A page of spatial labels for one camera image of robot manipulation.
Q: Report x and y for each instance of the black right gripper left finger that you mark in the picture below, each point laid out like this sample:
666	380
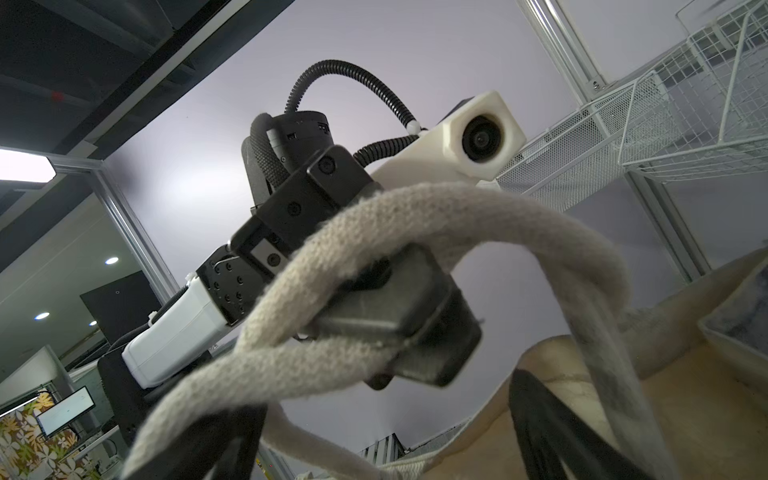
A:
218	446

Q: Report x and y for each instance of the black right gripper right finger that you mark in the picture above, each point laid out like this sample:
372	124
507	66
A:
554	442

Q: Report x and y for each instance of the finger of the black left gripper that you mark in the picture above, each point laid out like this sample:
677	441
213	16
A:
405	301

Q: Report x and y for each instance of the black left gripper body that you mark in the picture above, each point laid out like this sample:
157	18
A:
237	273

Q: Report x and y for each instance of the cream canvas grocery bag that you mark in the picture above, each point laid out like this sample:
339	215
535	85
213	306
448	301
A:
679	388

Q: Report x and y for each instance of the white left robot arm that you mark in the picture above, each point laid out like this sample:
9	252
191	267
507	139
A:
144	364

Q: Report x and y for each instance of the computer monitor in background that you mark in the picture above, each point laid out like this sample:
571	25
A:
63	413

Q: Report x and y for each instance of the white mesh box basket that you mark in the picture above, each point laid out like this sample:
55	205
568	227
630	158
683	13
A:
586	151

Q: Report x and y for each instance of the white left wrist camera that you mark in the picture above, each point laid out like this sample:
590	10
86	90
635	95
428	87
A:
471	144

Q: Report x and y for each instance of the white wire wall basket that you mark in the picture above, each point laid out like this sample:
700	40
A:
700	112

